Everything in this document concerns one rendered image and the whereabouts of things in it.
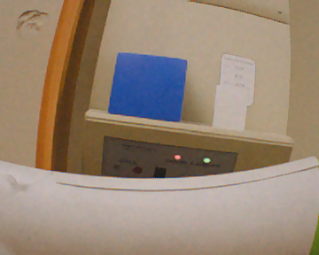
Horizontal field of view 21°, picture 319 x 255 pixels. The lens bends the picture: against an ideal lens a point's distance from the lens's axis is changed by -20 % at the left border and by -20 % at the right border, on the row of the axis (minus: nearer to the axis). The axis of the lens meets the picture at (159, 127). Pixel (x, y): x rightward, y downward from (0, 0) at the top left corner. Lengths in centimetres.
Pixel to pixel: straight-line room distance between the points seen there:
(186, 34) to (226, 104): 14
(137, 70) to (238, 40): 20
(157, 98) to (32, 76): 60
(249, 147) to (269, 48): 20
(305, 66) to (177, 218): 131
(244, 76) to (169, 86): 16
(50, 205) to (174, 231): 10
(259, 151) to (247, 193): 72
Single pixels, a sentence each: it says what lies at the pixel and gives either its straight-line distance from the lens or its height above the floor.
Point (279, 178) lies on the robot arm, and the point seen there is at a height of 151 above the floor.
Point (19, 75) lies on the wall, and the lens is 200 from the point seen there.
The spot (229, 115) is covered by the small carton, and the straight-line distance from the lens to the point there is 147.
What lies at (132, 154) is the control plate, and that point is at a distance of 148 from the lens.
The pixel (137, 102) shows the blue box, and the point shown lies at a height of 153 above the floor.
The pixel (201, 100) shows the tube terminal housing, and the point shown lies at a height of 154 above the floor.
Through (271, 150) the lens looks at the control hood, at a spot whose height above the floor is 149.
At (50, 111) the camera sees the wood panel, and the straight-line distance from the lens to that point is 147.
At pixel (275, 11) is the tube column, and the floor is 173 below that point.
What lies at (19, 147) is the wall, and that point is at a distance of 200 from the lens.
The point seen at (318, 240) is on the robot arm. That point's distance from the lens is 75.
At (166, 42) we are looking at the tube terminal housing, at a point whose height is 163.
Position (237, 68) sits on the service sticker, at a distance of 156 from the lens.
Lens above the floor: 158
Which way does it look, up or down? 3 degrees down
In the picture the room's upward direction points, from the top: 8 degrees clockwise
